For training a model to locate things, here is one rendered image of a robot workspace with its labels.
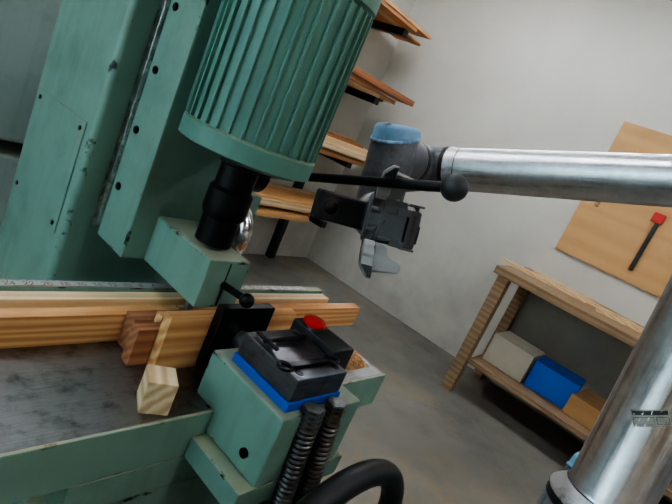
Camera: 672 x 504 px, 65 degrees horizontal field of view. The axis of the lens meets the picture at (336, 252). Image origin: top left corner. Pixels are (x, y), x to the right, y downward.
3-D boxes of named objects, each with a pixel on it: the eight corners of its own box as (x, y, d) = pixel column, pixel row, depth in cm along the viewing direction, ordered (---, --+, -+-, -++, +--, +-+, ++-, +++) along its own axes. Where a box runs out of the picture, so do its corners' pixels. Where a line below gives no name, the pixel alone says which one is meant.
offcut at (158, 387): (167, 416, 57) (179, 386, 56) (137, 413, 55) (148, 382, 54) (165, 396, 60) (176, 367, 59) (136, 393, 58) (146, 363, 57)
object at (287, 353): (284, 413, 55) (304, 369, 54) (226, 355, 62) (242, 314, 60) (357, 395, 66) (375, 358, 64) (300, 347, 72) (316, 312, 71)
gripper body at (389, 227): (426, 205, 77) (414, 203, 89) (370, 190, 76) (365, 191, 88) (413, 255, 77) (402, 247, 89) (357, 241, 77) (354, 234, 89)
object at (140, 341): (126, 366, 62) (139, 330, 61) (120, 358, 63) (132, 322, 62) (274, 350, 81) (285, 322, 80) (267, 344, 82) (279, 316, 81)
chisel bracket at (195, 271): (188, 318, 67) (211, 259, 65) (138, 267, 75) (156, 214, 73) (233, 316, 73) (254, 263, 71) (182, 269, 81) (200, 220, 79)
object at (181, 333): (152, 371, 63) (172, 317, 61) (145, 364, 64) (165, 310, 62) (278, 356, 80) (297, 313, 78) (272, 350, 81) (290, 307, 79)
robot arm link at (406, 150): (395, 129, 107) (379, 188, 108) (366, 114, 97) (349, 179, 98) (436, 136, 101) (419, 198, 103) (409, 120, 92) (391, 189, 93)
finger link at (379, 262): (402, 284, 70) (405, 240, 77) (359, 273, 70) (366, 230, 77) (395, 299, 72) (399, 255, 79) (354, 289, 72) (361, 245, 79)
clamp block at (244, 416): (250, 491, 56) (281, 422, 54) (185, 411, 63) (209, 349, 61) (336, 457, 67) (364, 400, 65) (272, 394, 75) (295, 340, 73)
